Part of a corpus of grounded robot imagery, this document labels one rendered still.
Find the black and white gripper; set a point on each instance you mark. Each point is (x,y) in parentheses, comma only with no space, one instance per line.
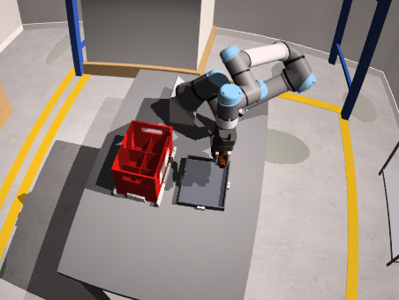
(222,141)

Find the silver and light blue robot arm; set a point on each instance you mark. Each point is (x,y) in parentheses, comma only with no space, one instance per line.
(297,76)

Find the red plastic crate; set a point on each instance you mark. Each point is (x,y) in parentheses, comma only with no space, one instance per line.
(143,158)

